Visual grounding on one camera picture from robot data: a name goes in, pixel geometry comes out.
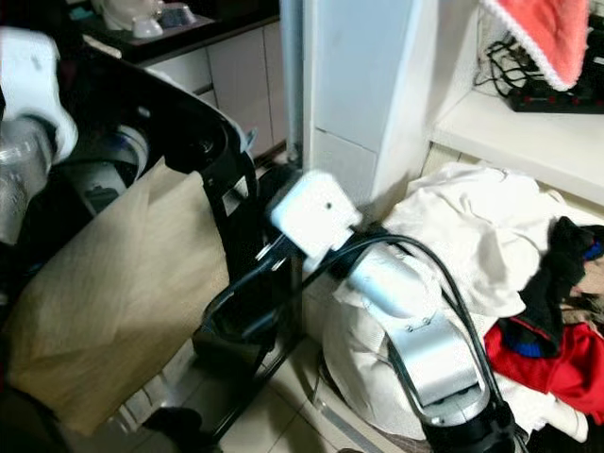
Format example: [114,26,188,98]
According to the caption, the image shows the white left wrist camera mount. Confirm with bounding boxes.
[0,26,78,163]

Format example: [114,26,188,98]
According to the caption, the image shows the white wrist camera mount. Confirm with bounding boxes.
[269,170,361,260]
[0,26,78,163]

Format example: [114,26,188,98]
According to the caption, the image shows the small white bowl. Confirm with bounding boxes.
[132,14,163,40]

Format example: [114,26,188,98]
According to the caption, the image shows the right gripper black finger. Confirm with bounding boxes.
[257,162,305,201]
[245,232,284,267]

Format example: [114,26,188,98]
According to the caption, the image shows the black power strip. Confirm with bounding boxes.
[505,80,604,114]

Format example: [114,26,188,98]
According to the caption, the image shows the white shelf cabinet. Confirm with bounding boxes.
[283,0,604,218]

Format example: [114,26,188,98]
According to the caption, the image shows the black cable bundle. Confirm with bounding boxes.
[481,33,544,95]

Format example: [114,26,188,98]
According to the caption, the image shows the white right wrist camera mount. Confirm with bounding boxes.
[269,170,361,260]

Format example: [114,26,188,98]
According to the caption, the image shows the red garment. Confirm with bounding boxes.
[483,316,604,426]

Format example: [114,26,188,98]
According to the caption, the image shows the white kitchen base cabinets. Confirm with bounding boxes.
[142,19,289,161]

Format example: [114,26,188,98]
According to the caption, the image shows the red towel with white trim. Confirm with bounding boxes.
[479,0,588,92]

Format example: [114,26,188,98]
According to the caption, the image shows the beige ribbed cloth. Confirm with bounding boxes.
[5,156,227,437]

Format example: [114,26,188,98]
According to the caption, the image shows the black garment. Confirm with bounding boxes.
[519,217,604,331]

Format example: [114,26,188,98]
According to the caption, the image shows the clear glass bowl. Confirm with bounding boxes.
[156,3,199,29]

